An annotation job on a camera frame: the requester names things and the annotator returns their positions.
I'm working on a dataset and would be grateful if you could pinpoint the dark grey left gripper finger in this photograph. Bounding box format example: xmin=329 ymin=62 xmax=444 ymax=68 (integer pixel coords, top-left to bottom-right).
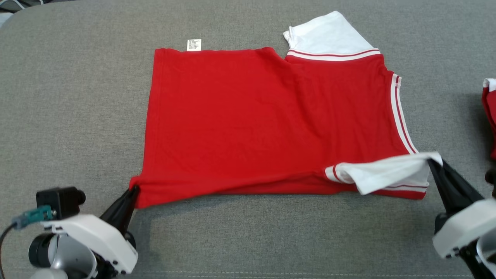
xmin=100 ymin=185 xmax=140 ymax=237

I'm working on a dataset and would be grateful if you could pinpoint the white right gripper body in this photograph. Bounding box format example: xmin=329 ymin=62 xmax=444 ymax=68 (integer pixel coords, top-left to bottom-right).
xmin=432 ymin=199 xmax=496 ymax=259

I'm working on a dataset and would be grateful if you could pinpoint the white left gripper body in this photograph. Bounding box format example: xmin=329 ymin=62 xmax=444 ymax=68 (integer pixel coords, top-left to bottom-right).
xmin=41 ymin=214 xmax=139 ymax=276

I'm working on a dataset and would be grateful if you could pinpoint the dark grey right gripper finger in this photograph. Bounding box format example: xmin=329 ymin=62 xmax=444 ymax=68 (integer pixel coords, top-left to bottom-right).
xmin=427 ymin=159 xmax=486 ymax=215

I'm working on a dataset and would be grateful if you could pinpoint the red shirt with white sleeves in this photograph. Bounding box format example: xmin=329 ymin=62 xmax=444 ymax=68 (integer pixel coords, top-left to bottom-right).
xmin=129 ymin=11 xmax=443 ymax=210

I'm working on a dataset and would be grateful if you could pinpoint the folded red white garment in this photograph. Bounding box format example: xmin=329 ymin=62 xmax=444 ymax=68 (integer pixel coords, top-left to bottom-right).
xmin=482 ymin=77 xmax=496 ymax=160

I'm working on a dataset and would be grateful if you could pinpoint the black cable with teal connector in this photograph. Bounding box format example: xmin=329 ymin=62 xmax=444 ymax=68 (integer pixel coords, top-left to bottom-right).
xmin=0 ymin=205 xmax=53 ymax=279

